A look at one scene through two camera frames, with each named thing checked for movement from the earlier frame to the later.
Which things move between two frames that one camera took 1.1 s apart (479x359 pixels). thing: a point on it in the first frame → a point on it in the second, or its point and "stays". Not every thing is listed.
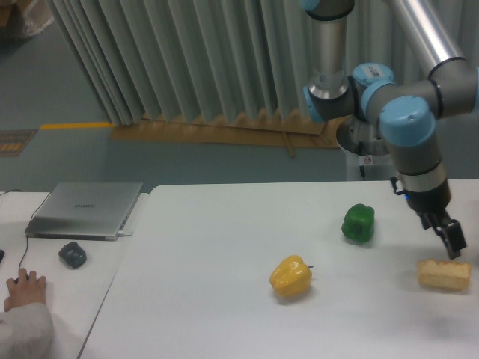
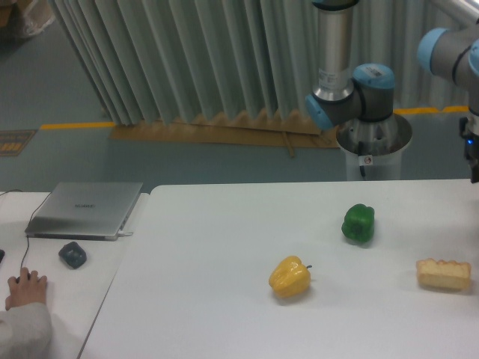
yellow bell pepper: [291, 276] stays
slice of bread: [446, 274] stays
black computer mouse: [16, 280] stays
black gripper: [436, 201] → [471, 141]
